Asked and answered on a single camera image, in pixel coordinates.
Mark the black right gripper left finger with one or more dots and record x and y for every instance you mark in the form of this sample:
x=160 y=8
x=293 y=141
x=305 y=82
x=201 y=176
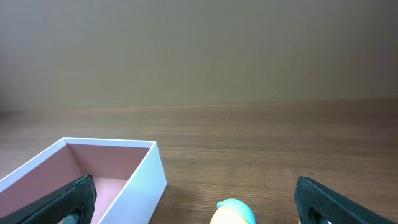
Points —
x=73 y=203

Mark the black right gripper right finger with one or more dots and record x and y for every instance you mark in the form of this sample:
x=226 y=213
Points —
x=317 y=204

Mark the yellow duck toy blue cap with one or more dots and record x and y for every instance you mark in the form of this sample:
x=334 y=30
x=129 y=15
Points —
x=233 y=211

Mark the white box pink interior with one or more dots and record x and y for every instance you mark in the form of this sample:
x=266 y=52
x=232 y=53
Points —
x=128 y=174

